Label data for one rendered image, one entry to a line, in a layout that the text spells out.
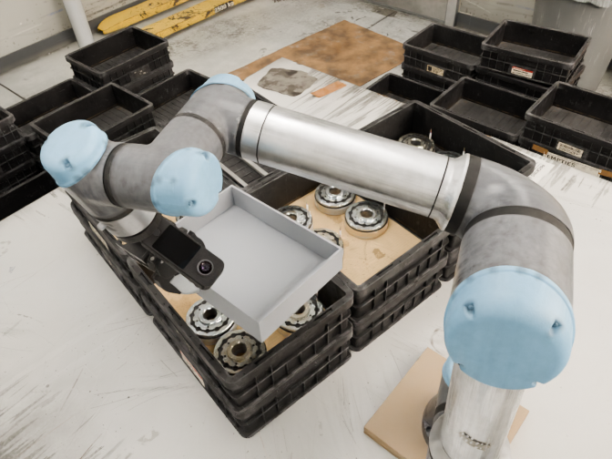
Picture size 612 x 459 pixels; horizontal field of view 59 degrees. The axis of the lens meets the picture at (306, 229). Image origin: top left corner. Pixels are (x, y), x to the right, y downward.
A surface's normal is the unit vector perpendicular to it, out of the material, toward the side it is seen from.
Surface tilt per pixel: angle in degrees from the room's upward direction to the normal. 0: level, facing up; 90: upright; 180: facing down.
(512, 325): 84
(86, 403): 0
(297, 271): 2
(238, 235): 2
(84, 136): 17
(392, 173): 52
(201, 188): 84
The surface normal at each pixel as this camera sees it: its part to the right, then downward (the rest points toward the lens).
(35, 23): 0.76, 0.43
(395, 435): -0.06, -0.70
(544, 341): -0.36, 0.61
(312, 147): -0.16, 0.03
